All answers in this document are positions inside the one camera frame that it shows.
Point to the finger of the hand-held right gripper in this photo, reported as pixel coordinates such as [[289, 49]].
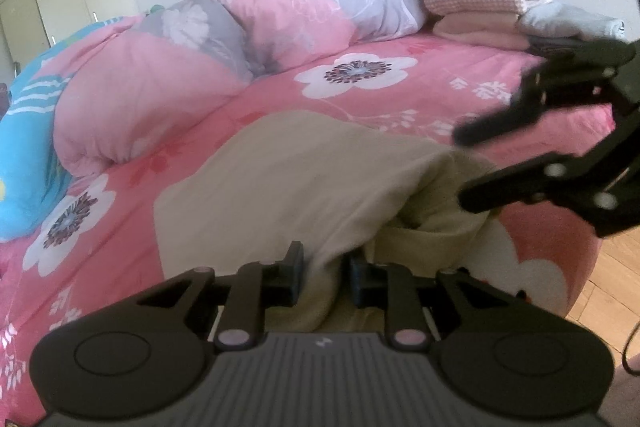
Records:
[[500, 192], [505, 119]]

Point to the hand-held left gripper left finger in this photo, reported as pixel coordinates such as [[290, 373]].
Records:
[[297, 274]]

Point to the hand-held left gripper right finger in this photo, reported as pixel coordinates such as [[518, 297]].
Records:
[[357, 284]]

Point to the beige pants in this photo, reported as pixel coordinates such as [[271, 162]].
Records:
[[310, 177]]

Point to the dark grey folded garment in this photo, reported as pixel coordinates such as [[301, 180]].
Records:
[[560, 44]]

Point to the pale pink folded cloth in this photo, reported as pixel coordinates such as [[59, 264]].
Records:
[[475, 31]]

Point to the pink floral bed sheet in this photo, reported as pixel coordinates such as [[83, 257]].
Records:
[[390, 102]]

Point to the pink grey floral quilt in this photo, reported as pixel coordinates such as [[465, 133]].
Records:
[[175, 72]]

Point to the teal item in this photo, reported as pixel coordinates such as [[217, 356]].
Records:
[[156, 9]]

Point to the blue pillow with yellow dot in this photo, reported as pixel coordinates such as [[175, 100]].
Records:
[[25, 132]]

